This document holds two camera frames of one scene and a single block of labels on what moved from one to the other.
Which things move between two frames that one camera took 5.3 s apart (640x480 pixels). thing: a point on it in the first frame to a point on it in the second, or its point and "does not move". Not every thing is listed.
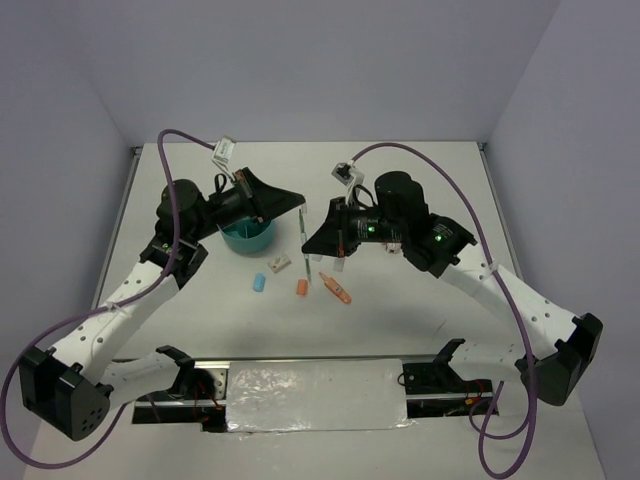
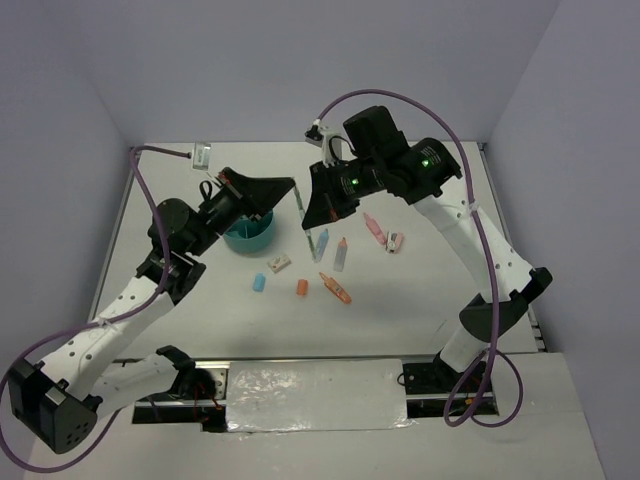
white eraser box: x=279 y=263 does not move
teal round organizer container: x=251 y=235 does not move
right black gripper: x=335 y=238 to x=326 y=202
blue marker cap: x=259 y=282 does not move
